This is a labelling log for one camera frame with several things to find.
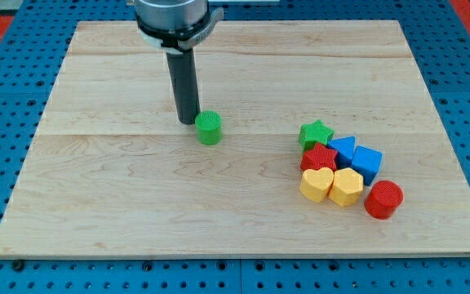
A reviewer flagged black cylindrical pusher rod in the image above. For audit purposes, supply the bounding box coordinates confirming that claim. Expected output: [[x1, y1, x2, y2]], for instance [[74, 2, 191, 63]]
[[166, 49, 200, 125]]

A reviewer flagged light wooden board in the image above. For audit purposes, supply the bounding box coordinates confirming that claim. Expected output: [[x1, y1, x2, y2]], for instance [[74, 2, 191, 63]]
[[0, 20, 470, 260]]

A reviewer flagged green cylinder block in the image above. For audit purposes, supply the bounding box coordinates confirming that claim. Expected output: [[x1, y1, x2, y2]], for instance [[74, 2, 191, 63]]
[[195, 110, 223, 145]]

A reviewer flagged green star block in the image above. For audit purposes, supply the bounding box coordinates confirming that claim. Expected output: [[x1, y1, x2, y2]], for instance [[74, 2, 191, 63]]
[[298, 119, 335, 151]]

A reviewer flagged yellow heart block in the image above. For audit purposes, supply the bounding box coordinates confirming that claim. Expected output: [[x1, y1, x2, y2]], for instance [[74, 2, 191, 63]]
[[299, 167, 334, 203]]

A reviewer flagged red cylinder block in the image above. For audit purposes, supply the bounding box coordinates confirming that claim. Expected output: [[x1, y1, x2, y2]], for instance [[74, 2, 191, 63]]
[[364, 180, 404, 220]]

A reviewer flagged yellow hexagon block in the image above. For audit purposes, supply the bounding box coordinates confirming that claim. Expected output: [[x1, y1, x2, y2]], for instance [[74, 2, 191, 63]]
[[328, 167, 364, 207]]

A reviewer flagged blue cube block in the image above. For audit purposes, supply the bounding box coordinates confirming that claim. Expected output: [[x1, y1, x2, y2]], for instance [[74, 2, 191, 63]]
[[350, 145, 383, 185]]

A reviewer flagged red star block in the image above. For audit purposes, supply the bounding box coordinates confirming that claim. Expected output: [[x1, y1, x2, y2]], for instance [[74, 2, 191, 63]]
[[300, 143, 339, 172]]

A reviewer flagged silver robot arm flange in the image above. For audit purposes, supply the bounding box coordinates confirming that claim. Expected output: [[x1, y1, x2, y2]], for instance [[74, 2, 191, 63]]
[[133, 0, 224, 55]]

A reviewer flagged blue triangle block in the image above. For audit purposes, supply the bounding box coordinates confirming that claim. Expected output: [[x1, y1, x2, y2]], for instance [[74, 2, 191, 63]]
[[327, 136, 356, 168]]

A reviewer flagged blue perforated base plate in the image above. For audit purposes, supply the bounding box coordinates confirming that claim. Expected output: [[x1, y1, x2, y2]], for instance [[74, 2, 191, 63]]
[[0, 0, 470, 293]]

